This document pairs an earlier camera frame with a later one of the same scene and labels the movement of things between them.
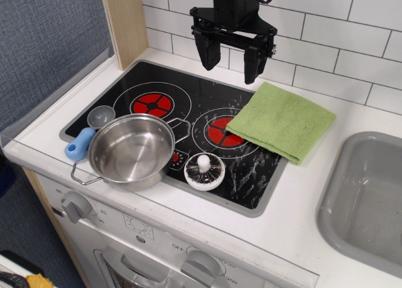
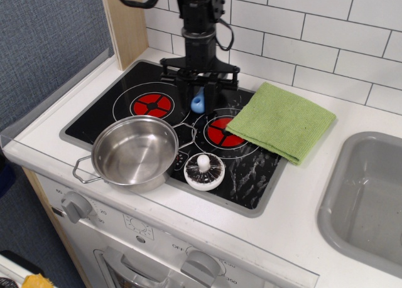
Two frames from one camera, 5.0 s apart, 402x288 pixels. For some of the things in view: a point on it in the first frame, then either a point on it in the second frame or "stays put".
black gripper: (235, 19) -> (200, 63)
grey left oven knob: (76, 206) stays put
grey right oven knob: (202, 266) stays put
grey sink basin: (360, 208) stays put
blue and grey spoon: (78, 149) -> (198, 103)
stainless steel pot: (130, 152) stays put
